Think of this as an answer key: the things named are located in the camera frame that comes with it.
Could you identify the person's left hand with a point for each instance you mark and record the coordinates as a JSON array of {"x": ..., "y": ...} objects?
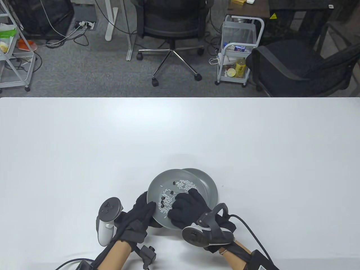
[{"x": 132, "y": 225}]

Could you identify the person's right hand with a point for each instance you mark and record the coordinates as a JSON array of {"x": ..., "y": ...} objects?
[{"x": 188, "y": 208}]

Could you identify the pile of coffee beans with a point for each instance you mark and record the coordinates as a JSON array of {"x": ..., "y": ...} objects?
[{"x": 170, "y": 193}]

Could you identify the grey ceramic plate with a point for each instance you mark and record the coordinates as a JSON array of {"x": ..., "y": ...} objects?
[
  {"x": 209, "y": 182},
  {"x": 157, "y": 185}
]

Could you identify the person's right forearm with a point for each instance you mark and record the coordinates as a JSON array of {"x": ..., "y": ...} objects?
[{"x": 234, "y": 257}]

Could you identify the person's left forearm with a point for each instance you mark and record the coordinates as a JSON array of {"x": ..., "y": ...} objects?
[{"x": 115, "y": 256}]

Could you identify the left hand motion controller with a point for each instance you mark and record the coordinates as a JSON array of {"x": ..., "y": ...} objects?
[{"x": 108, "y": 209}]

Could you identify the hand motion controller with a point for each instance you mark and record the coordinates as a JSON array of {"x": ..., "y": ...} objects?
[
  {"x": 108, "y": 209},
  {"x": 194, "y": 236}
]

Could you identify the right hand motion controller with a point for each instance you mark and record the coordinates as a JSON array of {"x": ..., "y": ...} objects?
[{"x": 194, "y": 236}]

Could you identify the pile of white rice grains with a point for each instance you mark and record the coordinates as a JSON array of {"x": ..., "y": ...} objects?
[{"x": 184, "y": 184}]

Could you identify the pale paper cup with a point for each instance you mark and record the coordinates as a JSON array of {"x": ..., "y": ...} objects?
[{"x": 231, "y": 72}]

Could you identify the yellow drink bottle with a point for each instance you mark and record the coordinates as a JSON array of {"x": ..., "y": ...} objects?
[{"x": 240, "y": 69}]

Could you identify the black armchair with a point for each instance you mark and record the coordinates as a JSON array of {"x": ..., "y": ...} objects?
[{"x": 289, "y": 56}]

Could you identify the white metal rolling rack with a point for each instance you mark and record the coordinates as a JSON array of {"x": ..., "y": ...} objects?
[{"x": 17, "y": 83}]

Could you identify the black swivel office chair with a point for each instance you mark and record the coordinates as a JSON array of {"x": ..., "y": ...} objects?
[{"x": 174, "y": 25}]

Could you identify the white rolling cart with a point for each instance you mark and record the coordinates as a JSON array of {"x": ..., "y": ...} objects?
[{"x": 239, "y": 31}]

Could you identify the white power strip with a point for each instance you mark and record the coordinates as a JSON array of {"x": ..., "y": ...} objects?
[{"x": 84, "y": 25}]

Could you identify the brown wooden desk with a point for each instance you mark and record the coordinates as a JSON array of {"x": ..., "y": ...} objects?
[{"x": 253, "y": 9}]

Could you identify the orange packet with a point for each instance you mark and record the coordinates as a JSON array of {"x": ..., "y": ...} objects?
[{"x": 24, "y": 45}]

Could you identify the yellow box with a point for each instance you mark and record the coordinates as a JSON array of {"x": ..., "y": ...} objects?
[{"x": 237, "y": 2}]

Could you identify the grey floor socket box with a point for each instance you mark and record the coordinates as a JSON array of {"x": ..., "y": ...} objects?
[{"x": 84, "y": 11}]

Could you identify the black computer case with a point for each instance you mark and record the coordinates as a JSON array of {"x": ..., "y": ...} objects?
[{"x": 33, "y": 17}]

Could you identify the black desk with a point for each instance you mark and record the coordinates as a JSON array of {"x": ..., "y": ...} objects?
[{"x": 298, "y": 4}]

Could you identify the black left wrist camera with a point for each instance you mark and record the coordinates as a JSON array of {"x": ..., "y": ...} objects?
[{"x": 148, "y": 256}]

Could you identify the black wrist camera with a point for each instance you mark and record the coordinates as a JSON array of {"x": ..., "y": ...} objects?
[
  {"x": 260, "y": 261},
  {"x": 148, "y": 256}
]

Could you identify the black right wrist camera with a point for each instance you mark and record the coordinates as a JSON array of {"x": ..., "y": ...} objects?
[{"x": 260, "y": 261}]

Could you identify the slim white desk frame leg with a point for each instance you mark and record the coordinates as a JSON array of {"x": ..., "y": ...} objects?
[{"x": 130, "y": 47}]

